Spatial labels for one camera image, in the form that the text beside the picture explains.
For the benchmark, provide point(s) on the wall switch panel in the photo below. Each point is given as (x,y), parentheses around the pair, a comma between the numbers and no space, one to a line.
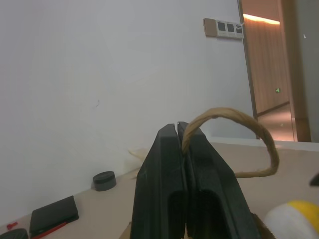
(224,28)

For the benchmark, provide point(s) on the black ribbed object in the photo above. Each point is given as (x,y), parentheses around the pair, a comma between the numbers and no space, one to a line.
(13,234)

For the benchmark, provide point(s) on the black round container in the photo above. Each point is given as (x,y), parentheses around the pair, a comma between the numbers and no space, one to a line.
(104,181)

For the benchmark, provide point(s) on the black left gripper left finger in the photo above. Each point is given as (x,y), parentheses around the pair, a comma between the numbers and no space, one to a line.
(159,174)

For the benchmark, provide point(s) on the green exit sign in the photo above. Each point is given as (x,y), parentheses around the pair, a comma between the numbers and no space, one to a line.
(277,90)

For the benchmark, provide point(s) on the black pointed object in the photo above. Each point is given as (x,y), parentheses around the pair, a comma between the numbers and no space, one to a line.
(315,180)

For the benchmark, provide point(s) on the black flat box red edge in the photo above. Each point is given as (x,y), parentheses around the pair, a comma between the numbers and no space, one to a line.
(53,214)

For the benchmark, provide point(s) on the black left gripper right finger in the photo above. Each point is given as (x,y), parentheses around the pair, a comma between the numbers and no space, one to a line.
(211,179)

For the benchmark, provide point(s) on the wooden door frame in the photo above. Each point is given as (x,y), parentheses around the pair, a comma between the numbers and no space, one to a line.
(296,74)

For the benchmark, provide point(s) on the small red object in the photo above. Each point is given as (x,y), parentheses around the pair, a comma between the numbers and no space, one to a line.
(11,225)

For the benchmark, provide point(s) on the white and yellow plush toy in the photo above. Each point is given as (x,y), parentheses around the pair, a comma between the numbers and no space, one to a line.
(291,219)

